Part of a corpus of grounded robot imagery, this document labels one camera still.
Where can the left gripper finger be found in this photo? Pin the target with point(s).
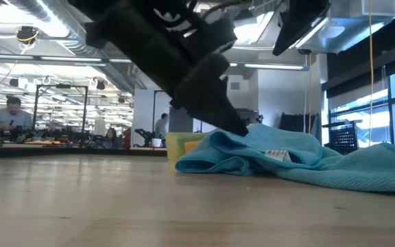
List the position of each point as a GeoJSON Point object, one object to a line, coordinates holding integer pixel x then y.
{"type": "Point", "coordinates": [207, 99]}

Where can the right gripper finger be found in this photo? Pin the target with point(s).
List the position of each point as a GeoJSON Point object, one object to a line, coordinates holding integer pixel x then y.
{"type": "Point", "coordinates": [300, 20]}

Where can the orange microfiber towel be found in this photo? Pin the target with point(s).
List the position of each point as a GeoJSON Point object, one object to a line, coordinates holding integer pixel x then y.
{"type": "Point", "coordinates": [191, 145]}

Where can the light blue microfiber towel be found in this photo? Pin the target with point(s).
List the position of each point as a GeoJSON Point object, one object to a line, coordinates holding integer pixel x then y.
{"type": "Point", "coordinates": [321, 164]}

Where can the black background robot arm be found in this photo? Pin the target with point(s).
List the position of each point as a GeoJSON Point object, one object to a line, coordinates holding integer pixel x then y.
{"type": "Point", "coordinates": [144, 133]}
{"type": "Point", "coordinates": [15, 132]}

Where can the black equipment cabinet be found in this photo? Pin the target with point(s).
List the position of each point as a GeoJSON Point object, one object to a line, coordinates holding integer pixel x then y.
{"type": "Point", "coordinates": [254, 116]}

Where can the person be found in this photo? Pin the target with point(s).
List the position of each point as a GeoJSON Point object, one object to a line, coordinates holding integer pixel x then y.
{"type": "Point", "coordinates": [112, 138]}
{"type": "Point", "coordinates": [9, 116]}
{"type": "Point", "coordinates": [161, 125]}

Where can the yellow translucent plastic bin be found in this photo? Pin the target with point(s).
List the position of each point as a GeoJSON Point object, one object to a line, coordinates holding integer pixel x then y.
{"type": "Point", "coordinates": [175, 144]}

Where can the white paper cup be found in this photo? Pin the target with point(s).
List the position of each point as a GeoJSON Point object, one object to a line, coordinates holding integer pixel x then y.
{"type": "Point", "coordinates": [156, 142]}

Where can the black fabric panel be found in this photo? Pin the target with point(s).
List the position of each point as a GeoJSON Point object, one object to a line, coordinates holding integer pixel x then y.
{"type": "Point", "coordinates": [293, 123]}

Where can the black perforated crate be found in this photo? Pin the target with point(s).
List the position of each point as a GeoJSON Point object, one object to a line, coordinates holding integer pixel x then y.
{"type": "Point", "coordinates": [343, 139]}

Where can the black round ceiling device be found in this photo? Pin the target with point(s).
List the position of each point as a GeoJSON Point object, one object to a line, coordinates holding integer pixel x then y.
{"type": "Point", "coordinates": [27, 34]}

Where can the black camera stand frame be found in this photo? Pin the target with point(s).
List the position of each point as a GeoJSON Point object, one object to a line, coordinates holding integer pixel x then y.
{"type": "Point", "coordinates": [154, 103]}
{"type": "Point", "coordinates": [62, 86]}

